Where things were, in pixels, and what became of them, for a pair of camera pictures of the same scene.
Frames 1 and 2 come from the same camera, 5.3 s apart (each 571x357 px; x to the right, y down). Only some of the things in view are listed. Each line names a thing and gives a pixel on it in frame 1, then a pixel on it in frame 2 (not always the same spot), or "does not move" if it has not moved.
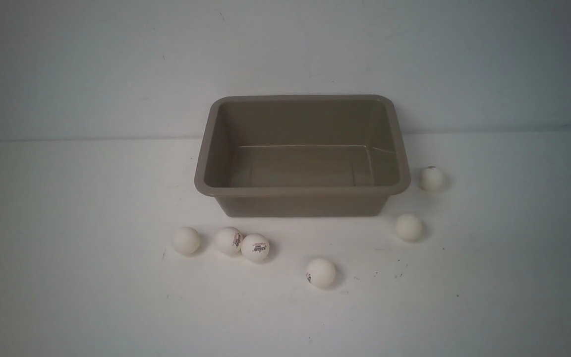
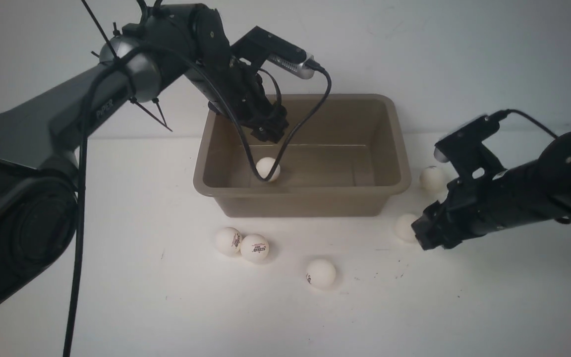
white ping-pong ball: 186,240 -> 263,166
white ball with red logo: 255,246 does not move
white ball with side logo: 229,240 does not move
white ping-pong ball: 320,273 does not move
